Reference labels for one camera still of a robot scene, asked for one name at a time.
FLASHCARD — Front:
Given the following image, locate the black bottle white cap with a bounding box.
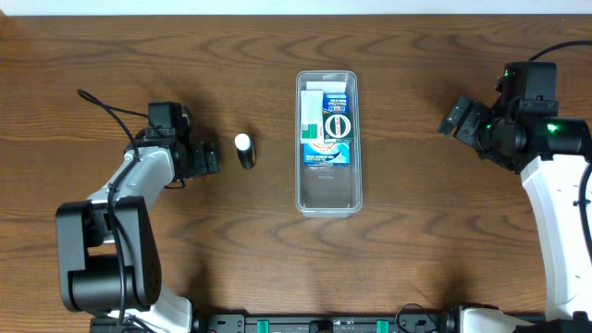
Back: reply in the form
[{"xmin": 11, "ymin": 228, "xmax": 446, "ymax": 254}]
[{"xmin": 234, "ymin": 133, "xmax": 256, "ymax": 169}]

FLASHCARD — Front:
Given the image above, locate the green Zam-Buk box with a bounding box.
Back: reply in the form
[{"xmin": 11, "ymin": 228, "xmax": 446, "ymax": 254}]
[{"xmin": 323, "ymin": 111, "xmax": 354, "ymax": 143}]

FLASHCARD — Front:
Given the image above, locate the blue Kool Fever box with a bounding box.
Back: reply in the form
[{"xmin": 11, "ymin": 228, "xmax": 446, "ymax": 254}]
[{"xmin": 300, "ymin": 91, "xmax": 353, "ymax": 166}]

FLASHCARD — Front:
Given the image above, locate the white green Panadol box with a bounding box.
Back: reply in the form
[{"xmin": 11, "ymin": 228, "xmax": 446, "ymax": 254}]
[{"xmin": 300, "ymin": 90, "xmax": 324, "ymax": 143}]

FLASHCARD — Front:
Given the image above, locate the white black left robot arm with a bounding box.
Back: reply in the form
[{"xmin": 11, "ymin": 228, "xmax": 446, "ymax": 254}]
[{"xmin": 55, "ymin": 140, "xmax": 219, "ymax": 332}]

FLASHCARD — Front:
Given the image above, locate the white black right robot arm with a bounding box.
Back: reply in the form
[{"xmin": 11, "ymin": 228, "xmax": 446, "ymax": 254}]
[{"xmin": 438, "ymin": 96, "xmax": 591, "ymax": 332}]

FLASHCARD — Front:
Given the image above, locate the clear plastic container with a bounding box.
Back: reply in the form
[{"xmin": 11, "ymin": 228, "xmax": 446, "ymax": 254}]
[{"xmin": 295, "ymin": 70, "xmax": 363, "ymax": 218}]

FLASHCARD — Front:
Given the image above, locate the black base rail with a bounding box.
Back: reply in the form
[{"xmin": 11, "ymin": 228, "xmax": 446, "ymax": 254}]
[{"xmin": 90, "ymin": 310, "xmax": 554, "ymax": 333}]

